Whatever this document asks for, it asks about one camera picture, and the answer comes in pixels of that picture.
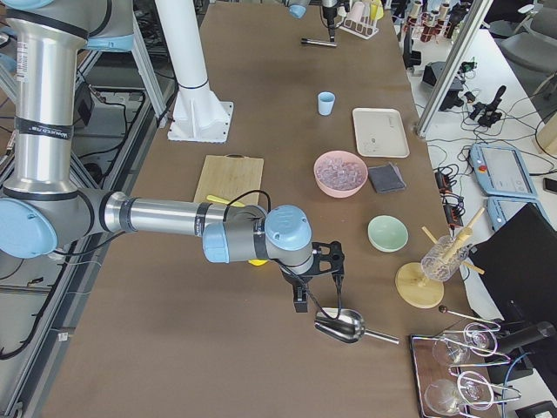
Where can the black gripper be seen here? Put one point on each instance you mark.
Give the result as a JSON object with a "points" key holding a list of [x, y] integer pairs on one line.
{"points": [[329, 10], [297, 283]]}

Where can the pink upturned cup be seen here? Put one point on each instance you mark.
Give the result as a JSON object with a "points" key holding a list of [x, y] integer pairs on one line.
{"points": [[356, 12]]}

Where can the steel ice scoop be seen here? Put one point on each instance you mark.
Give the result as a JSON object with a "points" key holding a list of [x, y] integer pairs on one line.
{"points": [[347, 325]]}

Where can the yellow upturned cup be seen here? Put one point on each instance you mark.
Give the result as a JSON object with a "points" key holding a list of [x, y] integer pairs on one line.
{"points": [[376, 9]]}

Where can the light blue plastic cup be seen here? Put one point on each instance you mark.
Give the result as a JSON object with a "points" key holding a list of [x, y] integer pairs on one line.
{"points": [[326, 101]]}

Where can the green bowl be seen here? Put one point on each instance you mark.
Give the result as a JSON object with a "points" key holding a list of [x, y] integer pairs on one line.
{"points": [[387, 233]]}

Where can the wooden glass stand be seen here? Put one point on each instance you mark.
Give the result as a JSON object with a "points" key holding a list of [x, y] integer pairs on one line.
{"points": [[415, 288]]}

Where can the cream rabbit serving tray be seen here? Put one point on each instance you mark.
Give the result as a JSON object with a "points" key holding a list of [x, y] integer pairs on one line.
{"points": [[379, 133]]}

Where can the pink bowl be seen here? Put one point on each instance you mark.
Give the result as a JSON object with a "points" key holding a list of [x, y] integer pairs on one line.
{"points": [[339, 174]]}

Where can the yellow plastic knife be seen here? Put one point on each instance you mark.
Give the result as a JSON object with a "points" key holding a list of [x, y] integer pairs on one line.
{"points": [[216, 199]]}

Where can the wooden cutting board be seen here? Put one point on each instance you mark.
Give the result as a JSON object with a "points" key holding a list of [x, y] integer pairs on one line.
{"points": [[228, 176]]}

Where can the long bar spoon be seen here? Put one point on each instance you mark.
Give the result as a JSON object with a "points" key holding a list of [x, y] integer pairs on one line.
{"points": [[445, 310]]}

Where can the grey folded cloth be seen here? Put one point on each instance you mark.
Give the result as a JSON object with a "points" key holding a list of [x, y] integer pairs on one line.
{"points": [[386, 178]]}

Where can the textured drinking glass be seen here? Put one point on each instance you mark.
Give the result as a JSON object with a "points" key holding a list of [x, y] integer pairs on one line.
{"points": [[439, 264]]}

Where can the upper wine glass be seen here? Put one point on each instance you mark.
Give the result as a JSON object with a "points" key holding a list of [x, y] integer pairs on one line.
{"points": [[455, 347]]}

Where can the lower wine glass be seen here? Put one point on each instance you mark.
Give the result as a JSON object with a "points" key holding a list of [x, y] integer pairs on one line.
{"points": [[471, 392]]}

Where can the wine glass rack tray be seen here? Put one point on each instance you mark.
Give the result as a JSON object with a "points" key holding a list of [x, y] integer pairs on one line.
{"points": [[427, 370]]}

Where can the blue teach pendant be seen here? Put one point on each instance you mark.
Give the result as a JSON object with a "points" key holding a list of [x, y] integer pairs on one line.
{"points": [[501, 171]]}

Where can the white wire cup rack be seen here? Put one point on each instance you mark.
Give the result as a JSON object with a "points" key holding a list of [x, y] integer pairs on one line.
{"points": [[366, 28]]}

